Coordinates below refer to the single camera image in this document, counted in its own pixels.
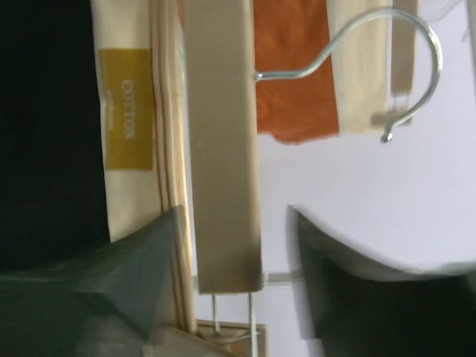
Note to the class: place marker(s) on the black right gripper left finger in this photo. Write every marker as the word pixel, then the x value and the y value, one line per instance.
pixel 107 301

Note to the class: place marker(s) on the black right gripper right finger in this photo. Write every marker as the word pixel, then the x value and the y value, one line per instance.
pixel 356 305

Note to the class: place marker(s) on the black underwear beige waistband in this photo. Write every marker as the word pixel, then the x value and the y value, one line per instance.
pixel 79 132

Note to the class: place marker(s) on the beige clip hanger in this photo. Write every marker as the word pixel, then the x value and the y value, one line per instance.
pixel 205 78

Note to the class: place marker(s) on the orange shorts beige waistband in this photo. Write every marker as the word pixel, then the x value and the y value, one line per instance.
pixel 289 35

